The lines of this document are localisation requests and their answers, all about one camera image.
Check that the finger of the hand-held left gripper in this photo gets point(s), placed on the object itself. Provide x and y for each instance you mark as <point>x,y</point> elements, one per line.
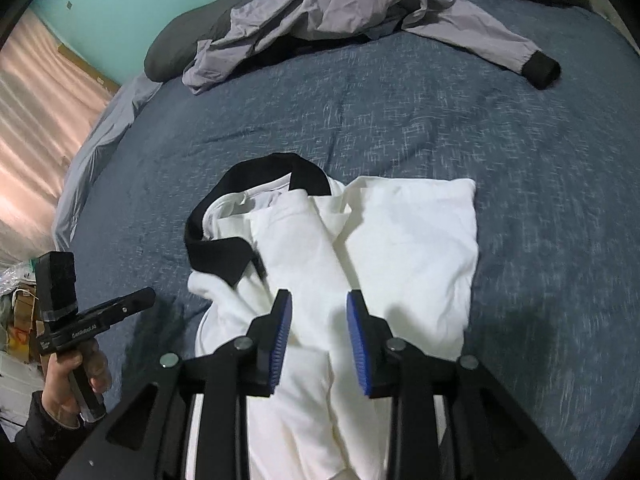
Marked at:
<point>130,302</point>

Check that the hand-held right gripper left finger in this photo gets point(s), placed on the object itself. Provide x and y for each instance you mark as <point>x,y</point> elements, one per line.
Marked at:
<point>281,340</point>

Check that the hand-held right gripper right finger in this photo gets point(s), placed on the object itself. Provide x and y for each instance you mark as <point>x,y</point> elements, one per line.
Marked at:
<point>357,345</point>

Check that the white polo shirt black collar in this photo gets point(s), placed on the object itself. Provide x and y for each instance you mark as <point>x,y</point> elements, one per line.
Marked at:
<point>410,240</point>

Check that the person's left forearm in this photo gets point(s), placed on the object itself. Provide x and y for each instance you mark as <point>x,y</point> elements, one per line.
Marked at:
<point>45,440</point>

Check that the person's left hand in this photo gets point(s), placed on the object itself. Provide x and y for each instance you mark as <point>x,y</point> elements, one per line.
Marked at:
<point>60,390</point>

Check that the brown cardboard box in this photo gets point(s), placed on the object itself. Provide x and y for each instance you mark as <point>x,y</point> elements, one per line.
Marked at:
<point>22,315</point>

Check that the clear plastic bag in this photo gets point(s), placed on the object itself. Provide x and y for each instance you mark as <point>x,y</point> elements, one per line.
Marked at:
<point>15,275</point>

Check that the light grey duvet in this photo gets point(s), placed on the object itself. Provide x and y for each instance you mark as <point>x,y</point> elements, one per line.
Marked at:
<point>95,160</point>

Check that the pink curtain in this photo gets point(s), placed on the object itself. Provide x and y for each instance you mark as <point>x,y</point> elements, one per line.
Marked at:
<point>40,135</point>

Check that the wooden board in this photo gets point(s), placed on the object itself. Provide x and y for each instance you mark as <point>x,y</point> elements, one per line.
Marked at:
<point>90,67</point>

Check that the blue bed sheet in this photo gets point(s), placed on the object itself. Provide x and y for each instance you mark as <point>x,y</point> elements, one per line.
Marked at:
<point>425,125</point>

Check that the dark grey long pillow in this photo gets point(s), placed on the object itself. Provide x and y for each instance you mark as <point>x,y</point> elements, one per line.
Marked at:
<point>200,30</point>

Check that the grey jacket black cuffs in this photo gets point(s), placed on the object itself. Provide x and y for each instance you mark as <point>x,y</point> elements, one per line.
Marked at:
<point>320,5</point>

